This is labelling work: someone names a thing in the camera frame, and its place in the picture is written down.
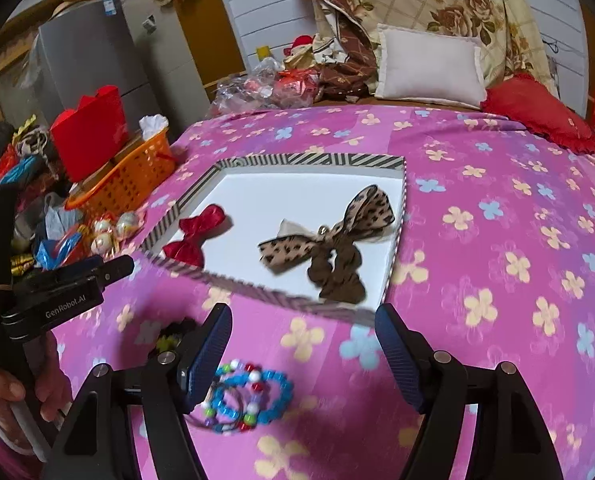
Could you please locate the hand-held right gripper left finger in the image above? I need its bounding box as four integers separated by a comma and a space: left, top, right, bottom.
42, 302, 234, 480

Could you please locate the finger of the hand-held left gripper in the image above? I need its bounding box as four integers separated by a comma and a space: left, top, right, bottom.
15, 255, 136, 286

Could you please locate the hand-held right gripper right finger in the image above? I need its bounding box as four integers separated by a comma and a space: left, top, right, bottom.
375, 302, 565, 480

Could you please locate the black scrunchie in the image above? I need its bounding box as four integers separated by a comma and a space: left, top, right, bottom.
150, 317, 201, 356

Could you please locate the brown hair tie with charm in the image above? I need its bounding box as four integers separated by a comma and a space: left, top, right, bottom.
190, 382, 258, 431

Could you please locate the white red purple bead bracelet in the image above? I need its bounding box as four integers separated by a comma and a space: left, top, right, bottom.
200, 359, 268, 433

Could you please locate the blue bead bracelet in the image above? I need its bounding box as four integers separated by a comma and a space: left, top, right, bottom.
212, 367, 294, 426

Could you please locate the leopard bow brown scrunchie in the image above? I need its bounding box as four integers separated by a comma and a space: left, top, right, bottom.
258, 185, 395, 306

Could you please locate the striped rim white tray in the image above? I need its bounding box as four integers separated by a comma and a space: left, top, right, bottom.
140, 152, 408, 328

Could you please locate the person's left hand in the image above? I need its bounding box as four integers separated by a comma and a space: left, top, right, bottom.
0, 332, 73, 453

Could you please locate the blue foil wrapper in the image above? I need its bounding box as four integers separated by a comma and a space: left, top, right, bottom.
32, 232, 86, 268

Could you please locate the grey plastic bag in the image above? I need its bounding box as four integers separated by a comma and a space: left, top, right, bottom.
15, 192, 86, 251

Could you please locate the orange plastic basket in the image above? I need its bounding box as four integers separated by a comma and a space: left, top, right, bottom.
65, 127, 176, 211

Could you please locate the red satin hair bow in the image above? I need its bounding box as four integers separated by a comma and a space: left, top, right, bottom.
162, 205, 233, 267

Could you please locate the brown cardboard box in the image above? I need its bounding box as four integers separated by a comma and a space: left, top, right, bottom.
108, 132, 149, 167

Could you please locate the pink floral bedsheet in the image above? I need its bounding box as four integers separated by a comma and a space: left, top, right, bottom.
52, 97, 595, 480

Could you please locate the red paper bag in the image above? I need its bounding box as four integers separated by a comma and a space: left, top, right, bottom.
50, 86, 131, 183

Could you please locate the white crumpled tissue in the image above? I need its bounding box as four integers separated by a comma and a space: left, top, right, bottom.
138, 115, 171, 140

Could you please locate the pile of mixed packets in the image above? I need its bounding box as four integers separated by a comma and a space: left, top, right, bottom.
0, 115, 73, 196

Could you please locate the grey refrigerator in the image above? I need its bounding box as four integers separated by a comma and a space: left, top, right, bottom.
0, 0, 188, 161

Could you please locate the pile of clear plastic bags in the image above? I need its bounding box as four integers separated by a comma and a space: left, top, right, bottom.
210, 57, 323, 116

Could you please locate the red santa plush toy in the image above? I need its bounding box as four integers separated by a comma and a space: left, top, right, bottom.
284, 35, 318, 68

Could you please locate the red frilled cushion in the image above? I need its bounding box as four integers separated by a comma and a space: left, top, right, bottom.
480, 74, 595, 155

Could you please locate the white pillow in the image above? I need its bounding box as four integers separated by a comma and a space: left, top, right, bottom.
375, 24, 488, 108

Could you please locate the brown floral quilt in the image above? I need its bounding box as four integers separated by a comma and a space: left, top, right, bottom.
272, 0, 381, 101

